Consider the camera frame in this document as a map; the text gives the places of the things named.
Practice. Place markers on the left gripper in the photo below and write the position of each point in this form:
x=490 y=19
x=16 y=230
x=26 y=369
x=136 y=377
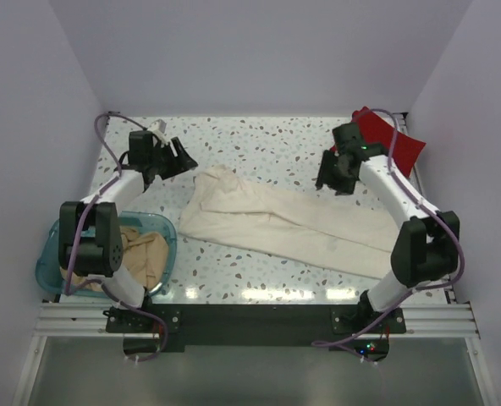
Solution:
x=183 y=162

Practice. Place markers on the aluminium frame rail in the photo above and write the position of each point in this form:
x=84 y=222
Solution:
x=71 y=320

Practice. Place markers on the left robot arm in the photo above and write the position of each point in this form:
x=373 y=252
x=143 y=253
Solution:
x=90 y=246

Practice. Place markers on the tan t-shirt in basket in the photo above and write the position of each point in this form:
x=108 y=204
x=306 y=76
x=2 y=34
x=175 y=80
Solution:
x=145 y=255

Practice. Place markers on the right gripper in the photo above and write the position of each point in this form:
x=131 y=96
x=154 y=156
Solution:
x=327 y=178

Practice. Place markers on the cream white t-shirt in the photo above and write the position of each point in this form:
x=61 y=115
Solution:
x=226 y=209

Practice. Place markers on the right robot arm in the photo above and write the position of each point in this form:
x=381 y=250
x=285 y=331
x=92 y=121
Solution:
x=427 y=248

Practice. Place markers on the folded red t-shirt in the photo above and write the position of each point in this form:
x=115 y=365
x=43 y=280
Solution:
x=376 y=130

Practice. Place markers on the teal plastic basket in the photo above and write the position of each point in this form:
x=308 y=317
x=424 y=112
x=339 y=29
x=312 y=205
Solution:
x=52 y=280

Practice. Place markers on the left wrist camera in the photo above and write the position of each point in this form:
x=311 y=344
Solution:
x=157 y=127

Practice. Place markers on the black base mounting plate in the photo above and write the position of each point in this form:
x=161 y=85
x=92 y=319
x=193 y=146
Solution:
x=250 y=325

